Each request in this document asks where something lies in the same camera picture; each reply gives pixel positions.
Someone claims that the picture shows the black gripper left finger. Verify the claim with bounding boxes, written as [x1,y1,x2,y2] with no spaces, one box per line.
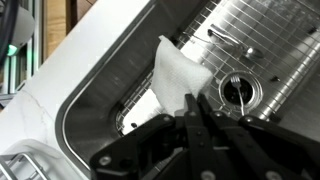
[89,93,214,180]

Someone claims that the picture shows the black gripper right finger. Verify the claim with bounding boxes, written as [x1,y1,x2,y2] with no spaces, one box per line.
[197,93,320,180]

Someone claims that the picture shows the round sink drain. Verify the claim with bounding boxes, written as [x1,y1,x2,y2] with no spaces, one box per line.
[218,70,264,113]

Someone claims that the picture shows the stainless steel sink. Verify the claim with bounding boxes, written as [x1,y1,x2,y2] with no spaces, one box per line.
[54,0,320,180]

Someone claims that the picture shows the silver fork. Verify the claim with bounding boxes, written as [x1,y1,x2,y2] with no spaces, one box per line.
[230,75,246,117]

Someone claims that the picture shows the silver spoon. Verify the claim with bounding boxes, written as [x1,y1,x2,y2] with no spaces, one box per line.
[244,46,265,60]

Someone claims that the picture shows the silver tongs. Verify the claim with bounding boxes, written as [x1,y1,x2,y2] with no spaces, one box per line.
[207,23,248,48]

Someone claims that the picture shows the white rack drip tray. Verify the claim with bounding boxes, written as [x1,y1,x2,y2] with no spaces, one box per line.
[0,138,78,180]

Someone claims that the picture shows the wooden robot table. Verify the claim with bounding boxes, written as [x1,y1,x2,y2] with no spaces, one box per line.
[43,0,98,61]

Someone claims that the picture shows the wire sink grid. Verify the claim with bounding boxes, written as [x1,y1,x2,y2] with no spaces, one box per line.
[114,0,320,134]

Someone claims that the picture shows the metal wire dish rack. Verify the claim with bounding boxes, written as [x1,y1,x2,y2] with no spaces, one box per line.
[0,151,51,180]

